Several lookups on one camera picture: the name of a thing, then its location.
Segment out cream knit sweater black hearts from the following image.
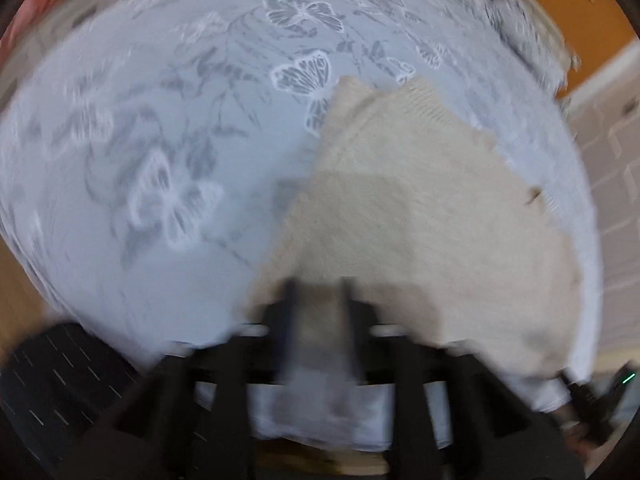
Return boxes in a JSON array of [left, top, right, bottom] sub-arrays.
[[245, 76, 582, 377]]

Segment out person's hand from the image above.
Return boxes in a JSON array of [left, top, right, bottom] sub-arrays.
[[551, 404, 598, 464]]

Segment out black sparkly trousers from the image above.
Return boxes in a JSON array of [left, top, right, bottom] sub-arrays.
[[1, 322, 140, 474]]

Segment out bed with blue butterfly duvet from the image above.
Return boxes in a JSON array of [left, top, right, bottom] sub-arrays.
[[0, 0, 604, 453]]

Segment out white wardrobe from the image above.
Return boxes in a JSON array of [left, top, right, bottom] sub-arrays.
[[566, 79, 640, 356]]

